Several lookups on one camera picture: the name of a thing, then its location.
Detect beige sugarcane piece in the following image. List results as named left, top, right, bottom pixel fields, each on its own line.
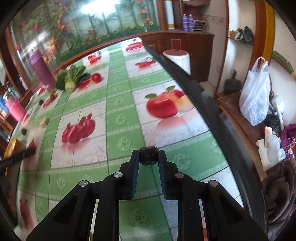
left=39, top=118, right=49, bottom=128

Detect dark passion fruit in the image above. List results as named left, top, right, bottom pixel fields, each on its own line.
left=138, top=146, right=159, bottom=166

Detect white foam tray yellow tape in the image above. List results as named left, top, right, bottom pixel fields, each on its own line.
left=4, top=137, right=25, bottom=160

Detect pink jar knitted sleeve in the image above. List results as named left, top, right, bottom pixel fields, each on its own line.
left=6, top=95, right=26, bottom=122

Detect purple thermos bottle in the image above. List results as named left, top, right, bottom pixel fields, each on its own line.
left=29, top=50, right=56, bottom=92

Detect green bok choy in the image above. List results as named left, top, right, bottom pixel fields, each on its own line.
left=55, top=65, right=90, bottom=92

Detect cherry tomato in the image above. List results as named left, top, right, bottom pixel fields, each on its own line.
left=91, top=73, right=102, bottom=83

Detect white plastic bag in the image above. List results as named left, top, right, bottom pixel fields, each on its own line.
left=239, top=57, right=270, bottom=126

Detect purple spray cans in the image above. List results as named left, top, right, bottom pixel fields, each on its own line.
left=182, top=14, right=194, bottom=32

